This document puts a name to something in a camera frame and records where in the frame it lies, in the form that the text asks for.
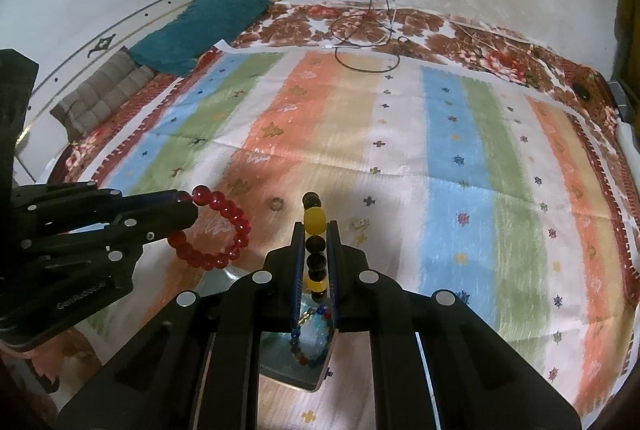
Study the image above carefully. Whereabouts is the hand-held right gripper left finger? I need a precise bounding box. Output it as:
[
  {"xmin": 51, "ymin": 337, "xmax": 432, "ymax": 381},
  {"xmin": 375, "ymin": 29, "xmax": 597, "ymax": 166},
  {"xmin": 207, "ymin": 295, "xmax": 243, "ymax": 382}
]
[{"xmin": 55, "ymin": 220, "xmax": 308, "ymax": 430}]

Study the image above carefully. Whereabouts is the red bead bracelet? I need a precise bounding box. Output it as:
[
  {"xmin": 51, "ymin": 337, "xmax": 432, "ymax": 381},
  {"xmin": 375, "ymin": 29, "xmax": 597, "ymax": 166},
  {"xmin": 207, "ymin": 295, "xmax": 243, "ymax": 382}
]
[{"xmin": 167, "ymin": 184, "xmax": 252, "ymax": 270}]

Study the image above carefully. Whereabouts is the multicoloured small bead bracelet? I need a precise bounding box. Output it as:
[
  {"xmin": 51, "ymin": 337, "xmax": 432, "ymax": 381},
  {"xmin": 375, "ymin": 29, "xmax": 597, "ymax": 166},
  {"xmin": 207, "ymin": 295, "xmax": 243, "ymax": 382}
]
[{"xmin": 289, "ymin": 305, "xmax": 335, "ymax": 370}]

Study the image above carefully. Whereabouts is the black and yellow bead bracelet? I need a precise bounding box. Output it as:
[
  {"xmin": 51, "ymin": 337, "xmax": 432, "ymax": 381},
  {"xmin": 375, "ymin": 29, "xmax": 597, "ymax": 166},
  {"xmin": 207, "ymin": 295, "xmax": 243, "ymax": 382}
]
[{"xmin": 301, "ymin": 191, "xmax": 332, "ymax": 303}]

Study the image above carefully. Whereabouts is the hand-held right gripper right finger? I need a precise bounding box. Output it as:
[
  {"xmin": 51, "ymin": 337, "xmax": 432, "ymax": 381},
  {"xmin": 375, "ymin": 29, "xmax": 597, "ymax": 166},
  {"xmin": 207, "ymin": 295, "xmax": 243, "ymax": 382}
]
[{"xmin": 326, "ymin": 220, "xmax": 585, "ymax": 430}]

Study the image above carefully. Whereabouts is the silver metal tin box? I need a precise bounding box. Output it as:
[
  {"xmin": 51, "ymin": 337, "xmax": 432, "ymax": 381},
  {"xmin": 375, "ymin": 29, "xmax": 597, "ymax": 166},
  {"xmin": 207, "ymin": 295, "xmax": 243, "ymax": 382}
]
[{"xmin": 202, "ymin": 264, "xmax": 335, "ymax": 393}]

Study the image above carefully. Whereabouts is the white decorated panel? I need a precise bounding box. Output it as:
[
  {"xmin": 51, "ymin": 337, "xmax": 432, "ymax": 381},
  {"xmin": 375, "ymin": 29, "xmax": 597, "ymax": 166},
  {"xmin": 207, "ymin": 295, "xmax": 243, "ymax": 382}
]
[{"xmin": 12, "ymin": 0, "xmax": 206, "ymax": 183}]

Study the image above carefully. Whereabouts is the white oblong plastic object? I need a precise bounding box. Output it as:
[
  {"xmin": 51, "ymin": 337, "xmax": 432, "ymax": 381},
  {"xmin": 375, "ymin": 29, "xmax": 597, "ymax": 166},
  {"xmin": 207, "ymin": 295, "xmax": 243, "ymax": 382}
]
[{"xmin": 607, "ymin": 80, "xmax": 640, "ymax": 161}]

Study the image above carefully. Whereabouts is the light blue bead bracelet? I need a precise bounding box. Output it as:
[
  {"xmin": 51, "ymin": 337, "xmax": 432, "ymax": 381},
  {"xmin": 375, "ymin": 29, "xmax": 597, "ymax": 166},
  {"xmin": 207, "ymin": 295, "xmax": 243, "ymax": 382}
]
[{"xmin": 300, "ymin": 305, "xmax": 333, "ymax": 361}]

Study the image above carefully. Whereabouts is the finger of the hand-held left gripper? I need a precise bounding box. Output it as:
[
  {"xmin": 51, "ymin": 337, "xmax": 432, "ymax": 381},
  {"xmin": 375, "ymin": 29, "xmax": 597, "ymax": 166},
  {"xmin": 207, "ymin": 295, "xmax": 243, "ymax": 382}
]
[
  {"xmin": 11, "ymin": 181, "xmax": 199, "ymax": 224},
  {"xmin": 22, "ymin": 211, "xmax": 199, "ymax": 262}
]

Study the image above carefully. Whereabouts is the teal pillow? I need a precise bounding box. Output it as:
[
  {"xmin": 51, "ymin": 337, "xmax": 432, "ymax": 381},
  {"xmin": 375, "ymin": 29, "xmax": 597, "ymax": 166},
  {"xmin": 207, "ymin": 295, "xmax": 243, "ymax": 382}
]
[{"xmin": 127, "ymin": 0, "xmax": 287, "ymax": 77}]

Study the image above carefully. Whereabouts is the red floral bed sheet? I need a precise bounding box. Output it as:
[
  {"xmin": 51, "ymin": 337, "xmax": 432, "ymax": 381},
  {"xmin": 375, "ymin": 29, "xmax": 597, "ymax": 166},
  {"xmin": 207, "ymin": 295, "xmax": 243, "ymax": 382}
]
[{"xmin": 0, "ymin": 0, "xmax": 640, "ymax": 430}]

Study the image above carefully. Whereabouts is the brown hanging garment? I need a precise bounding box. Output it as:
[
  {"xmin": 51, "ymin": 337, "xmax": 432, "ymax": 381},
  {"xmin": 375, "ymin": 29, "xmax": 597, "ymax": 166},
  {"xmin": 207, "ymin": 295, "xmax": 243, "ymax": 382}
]
[{"xmin": 617, "ymin": 0, "xmax": 640, "ymax": 76}]

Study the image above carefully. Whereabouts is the striped pastel cloth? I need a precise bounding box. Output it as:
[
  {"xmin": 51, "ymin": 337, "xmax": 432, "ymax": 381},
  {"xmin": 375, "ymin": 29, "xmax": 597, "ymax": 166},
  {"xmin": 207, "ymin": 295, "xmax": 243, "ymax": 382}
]
[{"xmin": 47, "ymin": 48, "xmax": 640, "ymax": 430}]

